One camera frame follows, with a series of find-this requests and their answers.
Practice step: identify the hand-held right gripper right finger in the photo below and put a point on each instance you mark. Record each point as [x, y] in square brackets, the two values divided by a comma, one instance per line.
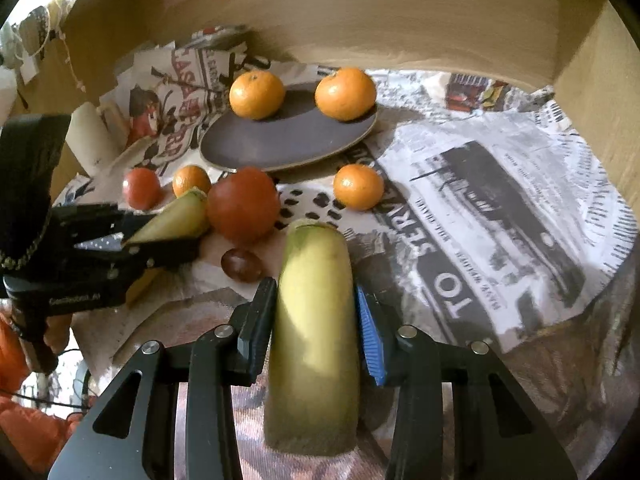
[372, 345]

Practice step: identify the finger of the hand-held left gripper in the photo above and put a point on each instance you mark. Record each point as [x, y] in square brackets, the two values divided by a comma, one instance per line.
[95, 222]
[160, 255]

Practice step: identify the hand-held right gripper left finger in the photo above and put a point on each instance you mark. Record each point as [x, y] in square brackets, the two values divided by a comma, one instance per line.
[255, 332]

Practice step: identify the small yellow-green banana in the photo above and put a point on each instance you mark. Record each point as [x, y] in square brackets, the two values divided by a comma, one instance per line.
[177, 217]

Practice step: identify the large yellow-green banana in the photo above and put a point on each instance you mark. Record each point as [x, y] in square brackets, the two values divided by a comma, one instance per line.
[315, 320]

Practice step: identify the person's left forearm orange sleeve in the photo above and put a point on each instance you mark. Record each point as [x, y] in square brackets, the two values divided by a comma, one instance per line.
[25, 425]

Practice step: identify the person's left hand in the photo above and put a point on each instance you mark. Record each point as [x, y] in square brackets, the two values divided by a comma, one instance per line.
[57, 335]

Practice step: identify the small red tomato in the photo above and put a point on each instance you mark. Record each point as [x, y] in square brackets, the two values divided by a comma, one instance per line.
[141, 189]

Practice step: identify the dark brown grape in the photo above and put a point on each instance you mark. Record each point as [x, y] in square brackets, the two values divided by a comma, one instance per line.
[241, 263]

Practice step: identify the small orange tangerine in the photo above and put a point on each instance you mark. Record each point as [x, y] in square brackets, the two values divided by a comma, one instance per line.
[191, 179]

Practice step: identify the large red tomato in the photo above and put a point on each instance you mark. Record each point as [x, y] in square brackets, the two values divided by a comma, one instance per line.
[243, 205]

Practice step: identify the black dotted paper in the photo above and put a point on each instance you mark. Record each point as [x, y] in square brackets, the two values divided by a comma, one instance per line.
[305, 207]

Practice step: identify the crumpled red print newspaper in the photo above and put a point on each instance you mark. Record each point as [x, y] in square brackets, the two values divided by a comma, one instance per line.
[170, 100]

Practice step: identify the dark grey plate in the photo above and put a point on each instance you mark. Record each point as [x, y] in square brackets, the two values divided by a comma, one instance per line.
[280, 140]

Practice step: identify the black and white newspaper sheet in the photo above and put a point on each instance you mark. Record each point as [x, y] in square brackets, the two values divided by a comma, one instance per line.
[500, 220]

